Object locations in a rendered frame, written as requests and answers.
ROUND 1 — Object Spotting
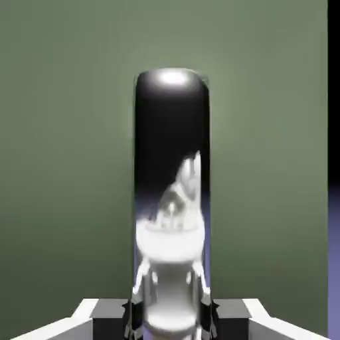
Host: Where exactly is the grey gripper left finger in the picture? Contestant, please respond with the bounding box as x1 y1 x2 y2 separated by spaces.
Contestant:
9 297 133 340

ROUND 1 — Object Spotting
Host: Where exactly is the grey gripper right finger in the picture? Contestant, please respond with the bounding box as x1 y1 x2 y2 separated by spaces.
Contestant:
209 297 333 340

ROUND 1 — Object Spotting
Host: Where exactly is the shiny dark curved metal handle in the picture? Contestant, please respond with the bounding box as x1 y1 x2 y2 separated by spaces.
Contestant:
131 68 213 340

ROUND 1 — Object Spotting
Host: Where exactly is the green painted cabinet door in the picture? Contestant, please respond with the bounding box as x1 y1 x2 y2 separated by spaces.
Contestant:
0 0 329 340

